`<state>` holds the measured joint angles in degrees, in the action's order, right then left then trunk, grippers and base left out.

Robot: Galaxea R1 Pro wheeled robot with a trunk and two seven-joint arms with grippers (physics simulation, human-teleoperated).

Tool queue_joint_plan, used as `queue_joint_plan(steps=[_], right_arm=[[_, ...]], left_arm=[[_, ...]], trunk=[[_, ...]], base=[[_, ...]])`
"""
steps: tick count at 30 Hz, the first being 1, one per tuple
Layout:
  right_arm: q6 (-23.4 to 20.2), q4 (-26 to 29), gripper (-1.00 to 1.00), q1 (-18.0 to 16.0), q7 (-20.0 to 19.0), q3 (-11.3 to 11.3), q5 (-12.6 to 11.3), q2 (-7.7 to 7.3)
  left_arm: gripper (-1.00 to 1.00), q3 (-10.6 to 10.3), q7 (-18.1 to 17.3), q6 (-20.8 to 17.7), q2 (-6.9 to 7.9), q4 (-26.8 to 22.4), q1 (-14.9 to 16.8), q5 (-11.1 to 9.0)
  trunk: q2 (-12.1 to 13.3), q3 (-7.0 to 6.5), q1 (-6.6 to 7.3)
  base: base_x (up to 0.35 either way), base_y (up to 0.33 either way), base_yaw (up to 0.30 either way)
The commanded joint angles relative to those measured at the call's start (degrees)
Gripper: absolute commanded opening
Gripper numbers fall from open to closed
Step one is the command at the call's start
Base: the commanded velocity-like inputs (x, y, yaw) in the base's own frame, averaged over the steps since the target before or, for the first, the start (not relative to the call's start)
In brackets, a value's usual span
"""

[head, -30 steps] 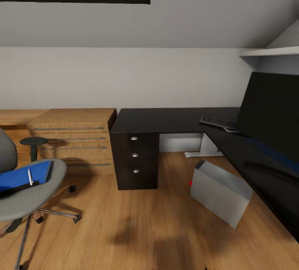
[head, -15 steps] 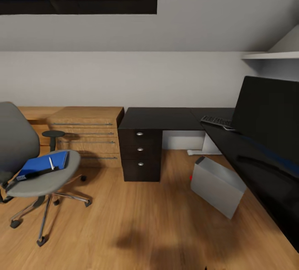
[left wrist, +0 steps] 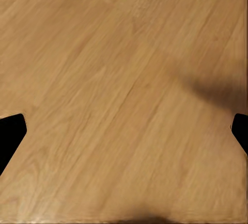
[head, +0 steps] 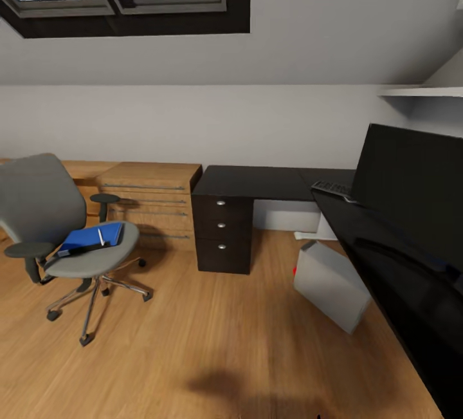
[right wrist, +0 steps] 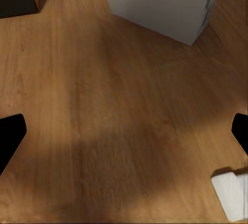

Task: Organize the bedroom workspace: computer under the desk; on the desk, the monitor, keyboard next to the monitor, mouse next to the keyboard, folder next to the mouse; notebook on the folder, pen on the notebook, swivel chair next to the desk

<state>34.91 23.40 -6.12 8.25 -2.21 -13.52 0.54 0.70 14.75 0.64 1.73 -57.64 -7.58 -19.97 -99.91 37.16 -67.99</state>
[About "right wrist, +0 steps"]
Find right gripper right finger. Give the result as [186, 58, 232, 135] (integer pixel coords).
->
[231, 113, 248, 155]

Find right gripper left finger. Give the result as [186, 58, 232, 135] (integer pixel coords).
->
[0, 114, 27, 175]

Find desktop computer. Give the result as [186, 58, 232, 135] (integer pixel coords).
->
[108, 0, 217, 46]

